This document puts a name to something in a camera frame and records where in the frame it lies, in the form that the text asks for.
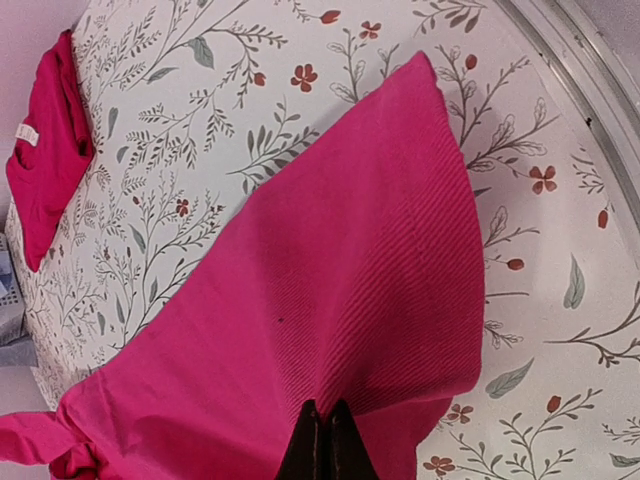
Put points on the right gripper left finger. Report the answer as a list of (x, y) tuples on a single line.
[(301, 459)]

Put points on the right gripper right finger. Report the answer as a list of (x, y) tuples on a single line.
[(347, 457)]

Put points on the pink garment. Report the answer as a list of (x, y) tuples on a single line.
[(356, 274)]

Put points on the red t-shirt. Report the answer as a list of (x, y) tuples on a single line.
[(43, 179)]

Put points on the white plastic laundry basket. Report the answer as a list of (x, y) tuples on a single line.
[(12, 304)]

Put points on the floral tablecloth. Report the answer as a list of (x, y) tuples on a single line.
[(195, 104)]

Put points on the white neck label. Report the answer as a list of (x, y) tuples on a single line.
[(28, 134)]

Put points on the front aluminium rail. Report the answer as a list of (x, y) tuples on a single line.
[(592, 74)]

